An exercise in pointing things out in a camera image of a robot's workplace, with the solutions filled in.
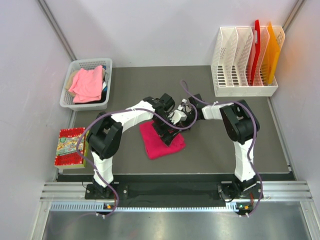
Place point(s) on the red and green book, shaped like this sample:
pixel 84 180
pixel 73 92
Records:
pixel 66 156

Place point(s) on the grey slotted cable duct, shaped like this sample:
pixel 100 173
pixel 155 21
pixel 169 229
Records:
pixel 105 208

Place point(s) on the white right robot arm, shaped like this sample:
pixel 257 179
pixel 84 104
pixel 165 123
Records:
pixel 241 126

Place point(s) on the aluminium frame rail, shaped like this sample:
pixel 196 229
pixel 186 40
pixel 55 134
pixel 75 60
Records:
pixel 272 191

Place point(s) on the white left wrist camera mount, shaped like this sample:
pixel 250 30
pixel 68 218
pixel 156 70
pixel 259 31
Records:
pixel 176 116

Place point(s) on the beige cloth in basket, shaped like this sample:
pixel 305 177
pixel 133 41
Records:
pixel 70 82

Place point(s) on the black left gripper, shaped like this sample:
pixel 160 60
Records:
pixel 167 137

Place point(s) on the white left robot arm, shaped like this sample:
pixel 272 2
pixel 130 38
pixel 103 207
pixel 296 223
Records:
pixel 105 136

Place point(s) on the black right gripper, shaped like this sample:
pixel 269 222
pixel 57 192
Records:
pixel 182 124

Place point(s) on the white file organiser rack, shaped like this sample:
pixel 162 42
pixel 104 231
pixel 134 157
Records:
pixel 231 61

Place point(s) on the orange plastic folder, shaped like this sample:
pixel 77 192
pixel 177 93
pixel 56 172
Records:
pixel 271 57

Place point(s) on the light pink t shirt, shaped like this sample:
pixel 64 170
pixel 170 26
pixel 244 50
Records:
pixel 87 85

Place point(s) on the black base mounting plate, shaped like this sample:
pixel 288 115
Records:
pixel 169 190

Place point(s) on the magenta t shirt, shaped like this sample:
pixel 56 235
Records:
pixel 154 147

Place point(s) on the white plastic laundry basket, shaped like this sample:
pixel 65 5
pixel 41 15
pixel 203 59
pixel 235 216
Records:
pixel 66 99

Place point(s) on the red plastic folder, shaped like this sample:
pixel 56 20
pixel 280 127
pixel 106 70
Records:
pixel 254 53

